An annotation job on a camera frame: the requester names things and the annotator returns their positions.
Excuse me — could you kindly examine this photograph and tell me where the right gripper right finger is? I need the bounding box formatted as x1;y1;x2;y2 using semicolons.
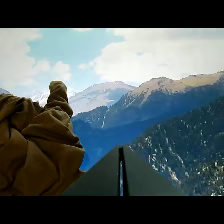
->
122;145;186;197

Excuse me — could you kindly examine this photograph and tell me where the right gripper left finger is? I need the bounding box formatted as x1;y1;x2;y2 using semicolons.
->
62;145;121;197

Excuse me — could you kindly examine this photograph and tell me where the brown garment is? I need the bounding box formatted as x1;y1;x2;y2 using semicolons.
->
0;80;86;197

